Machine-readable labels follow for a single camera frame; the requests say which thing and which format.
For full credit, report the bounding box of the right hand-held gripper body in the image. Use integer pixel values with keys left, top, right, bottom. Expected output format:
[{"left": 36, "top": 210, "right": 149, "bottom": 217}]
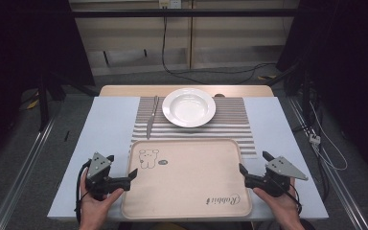
[{"left": 257, "top": 155, "right": 310, "bottom": 198}]

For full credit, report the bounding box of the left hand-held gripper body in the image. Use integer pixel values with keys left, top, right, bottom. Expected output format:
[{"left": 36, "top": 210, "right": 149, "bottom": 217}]
[{"left": 84, "top": 151, "right": 123, "bottom": 202}]

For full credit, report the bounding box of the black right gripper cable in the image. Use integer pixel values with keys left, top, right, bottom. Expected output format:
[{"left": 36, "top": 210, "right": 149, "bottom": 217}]
[{"left": 277, "top": 181, "right": 303, "bottom": 215}]

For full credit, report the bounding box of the black metal stand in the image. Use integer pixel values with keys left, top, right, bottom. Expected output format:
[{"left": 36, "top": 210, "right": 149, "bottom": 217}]
[
  {"left": 35, "top": 72, "right": 65, "bottom": 132},
  {"left": 284, "top": 61, "right": 314, "bottom": 129}
]

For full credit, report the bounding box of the white cable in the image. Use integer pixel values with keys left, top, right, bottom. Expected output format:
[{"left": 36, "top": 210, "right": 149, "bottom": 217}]
[{"left": 309, "top": 100, "right": 349, "bottom": 172}]

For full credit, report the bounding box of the person's dark clothing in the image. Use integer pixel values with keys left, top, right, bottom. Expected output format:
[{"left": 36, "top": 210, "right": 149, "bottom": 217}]
[{"left": 118, "top": 218, "right": 317, "bottom": 230}]

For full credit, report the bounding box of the white wall socket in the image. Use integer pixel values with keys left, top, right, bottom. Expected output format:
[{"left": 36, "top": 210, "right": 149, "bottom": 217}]
[{"left": 158, "top": 0, "right": 182, "bottom": 10}]

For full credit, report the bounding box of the striped placemat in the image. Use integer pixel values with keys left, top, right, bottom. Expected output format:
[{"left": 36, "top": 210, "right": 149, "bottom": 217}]
[{"left": 129, "top": 95, "right": 259, "bottom": 160}]

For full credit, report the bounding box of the black curtain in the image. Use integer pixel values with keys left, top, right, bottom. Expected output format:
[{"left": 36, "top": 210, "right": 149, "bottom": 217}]
[
  {"left": 276, "top": 0, "right": 368, "bottom": 184},
  {"left": 0, "top": 0, "right": 96, "bottom": 169}
]

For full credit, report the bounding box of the person's right hand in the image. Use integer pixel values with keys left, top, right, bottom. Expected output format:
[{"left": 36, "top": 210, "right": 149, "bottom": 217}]
[{"left": 252, "top": 177, "right": 305, "bottom": 225}]

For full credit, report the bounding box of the person's left hand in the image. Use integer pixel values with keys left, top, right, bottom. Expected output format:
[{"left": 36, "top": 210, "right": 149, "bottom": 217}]
[{"left": 79, "top": 173, "right": 126, "bottom": 225}]

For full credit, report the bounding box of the black horizontal bar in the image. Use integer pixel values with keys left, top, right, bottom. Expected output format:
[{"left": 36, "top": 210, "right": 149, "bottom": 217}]
[{"left": 70, "top": 8, "right": 299, "bottom": 18}]

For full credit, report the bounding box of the aluminium floor rail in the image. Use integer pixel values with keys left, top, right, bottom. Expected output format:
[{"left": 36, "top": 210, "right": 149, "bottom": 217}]
[
  {"left": 0, "top": 104, "right": 62, "bottom": 230},
  {"left": 287, "top": 96, "right": 368, "bottom": 230}
]

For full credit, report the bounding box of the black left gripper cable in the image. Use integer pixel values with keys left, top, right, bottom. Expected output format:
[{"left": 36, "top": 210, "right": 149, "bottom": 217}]
[{"left": 74, "top": 159, "right": 92, "bottom": 225}]

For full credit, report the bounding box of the black floor cable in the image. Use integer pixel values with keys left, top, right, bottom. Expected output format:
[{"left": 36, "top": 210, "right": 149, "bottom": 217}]
[{"left": 160, "top": 8, "right": 279, "bottom": 86}]

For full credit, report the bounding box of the beige tray with bear print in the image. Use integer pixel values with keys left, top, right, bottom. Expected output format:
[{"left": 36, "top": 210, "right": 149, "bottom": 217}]
[{"left": 120, "top": 138, "right": 253, "bottom": 220}]

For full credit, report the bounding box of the white deep plate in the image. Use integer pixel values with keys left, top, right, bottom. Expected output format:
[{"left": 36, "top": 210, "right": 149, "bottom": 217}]
[{"left": 161, "top": 87, "right": 218, "bottom": 128}]

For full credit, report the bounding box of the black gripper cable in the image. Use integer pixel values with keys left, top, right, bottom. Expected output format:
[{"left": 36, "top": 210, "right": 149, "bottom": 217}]
[
  {"left": 277, "top": 181, "right": 303, "bottom": 215},
  {"left": 74, "top": 159, "right": 92, "bottom": 225}
]

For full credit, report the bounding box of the pale blue table sheet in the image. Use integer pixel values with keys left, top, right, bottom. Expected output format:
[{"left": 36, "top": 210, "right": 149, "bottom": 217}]
[{"left": 47, "top": 96, "right": 330, "bottom": 222}]

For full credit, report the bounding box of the beige shelf unit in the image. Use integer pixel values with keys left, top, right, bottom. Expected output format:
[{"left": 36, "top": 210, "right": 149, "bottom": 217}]
[{"left": 68, "top": 0, "right": 301, "bottom": 77}]

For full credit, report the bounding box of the silver table knife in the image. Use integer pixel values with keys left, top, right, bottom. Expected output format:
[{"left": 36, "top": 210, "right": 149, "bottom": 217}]
[{"left": 145, "top": 95, "right": 160, "bottom": 141}]

